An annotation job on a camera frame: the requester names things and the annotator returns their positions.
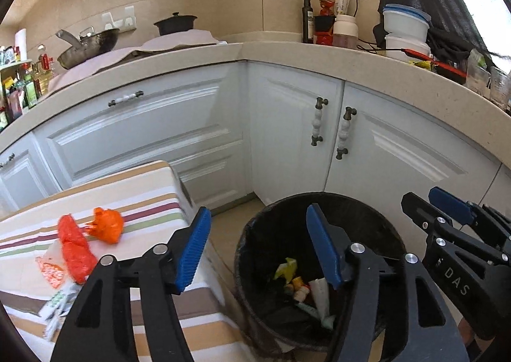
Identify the white wall hook rack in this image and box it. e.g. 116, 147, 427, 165
101, 6, 136, 32

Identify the large orange plastic bag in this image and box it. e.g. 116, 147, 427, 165
57, 214, 98, 284

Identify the white paper towel roll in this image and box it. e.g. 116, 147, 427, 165
14, 28, 28, 63

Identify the clear orange print wrapper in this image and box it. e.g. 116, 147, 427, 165
35, 242, 66, 290

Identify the dark olive oil bottle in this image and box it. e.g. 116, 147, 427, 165
302, 0, 315, 44

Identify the group of condiment bottles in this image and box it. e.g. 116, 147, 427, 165
0, 44, 57, 127

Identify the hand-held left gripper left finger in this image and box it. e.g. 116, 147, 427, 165
50, 206, 212, 362

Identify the white stick sachet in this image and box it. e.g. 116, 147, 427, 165
42, 306, 74, 341

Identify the black power cable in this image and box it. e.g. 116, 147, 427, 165
350, 0, 404, 55

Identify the small orange plastic bag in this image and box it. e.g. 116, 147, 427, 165
82, 207, 125, 245

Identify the red black jar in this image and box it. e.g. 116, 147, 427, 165
313, 0, 337, 46

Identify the steel wok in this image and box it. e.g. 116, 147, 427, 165
55, 27, 120, 70

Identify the beige stove cover cloth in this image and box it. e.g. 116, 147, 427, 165
46, 28, 228, 93

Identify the white green print sachet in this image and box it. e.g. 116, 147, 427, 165
42, 284, 80, 317

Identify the small white cabinet door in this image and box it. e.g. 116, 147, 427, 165
0, 134, 62, 213

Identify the red handled spatula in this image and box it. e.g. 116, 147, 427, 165
403, 48, 468, 79

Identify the wide white cabinet front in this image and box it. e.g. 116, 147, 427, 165
34, 62, 246, 211

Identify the white lid plastic jar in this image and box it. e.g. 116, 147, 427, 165
332, 14, 359, 48

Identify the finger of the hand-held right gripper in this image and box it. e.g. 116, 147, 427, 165
429, 187, 511, 251
401, 192, 509, 265

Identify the white container blue lid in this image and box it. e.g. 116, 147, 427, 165
382, 4, 432, 42

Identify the yellow green wrapper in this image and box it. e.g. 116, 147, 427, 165
273, 257, 298, 282

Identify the black trash bin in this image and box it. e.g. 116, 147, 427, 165
233, 192, 408, 352

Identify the black cooking pot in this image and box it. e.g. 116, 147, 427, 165
154, 12, 198, 37

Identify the white plastic container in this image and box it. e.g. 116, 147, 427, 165
384, 35, 432, 63

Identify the clear glass tumbler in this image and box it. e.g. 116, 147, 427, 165
466, 48, 491, 96
489, 65, 511, 111

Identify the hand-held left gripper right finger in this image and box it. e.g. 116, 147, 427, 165
306, 203, 469, 362

